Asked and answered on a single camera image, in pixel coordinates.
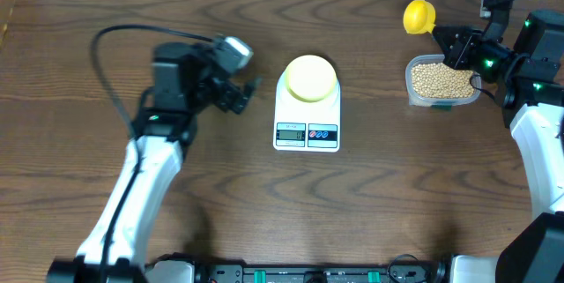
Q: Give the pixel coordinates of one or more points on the soybeans in container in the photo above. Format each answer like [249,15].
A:
[437,80]

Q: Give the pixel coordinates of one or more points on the clear plastic container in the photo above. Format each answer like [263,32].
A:
[417,100]

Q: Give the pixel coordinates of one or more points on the green tape patch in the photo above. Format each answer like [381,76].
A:
[442,107]

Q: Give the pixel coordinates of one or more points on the white digital kitchen scale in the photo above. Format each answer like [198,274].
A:
[306,126]

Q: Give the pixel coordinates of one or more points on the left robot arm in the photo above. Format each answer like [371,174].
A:
[187,79]

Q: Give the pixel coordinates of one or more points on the yellow measuring scoop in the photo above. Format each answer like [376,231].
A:
[419,17]

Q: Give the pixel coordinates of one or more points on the yellow bowl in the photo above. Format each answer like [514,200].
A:
[310,78]

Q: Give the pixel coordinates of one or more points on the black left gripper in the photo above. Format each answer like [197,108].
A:
[227,95]

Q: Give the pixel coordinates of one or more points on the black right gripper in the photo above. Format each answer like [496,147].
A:
[453,54]

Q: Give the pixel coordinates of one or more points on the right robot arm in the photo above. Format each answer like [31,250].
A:
[531,104]

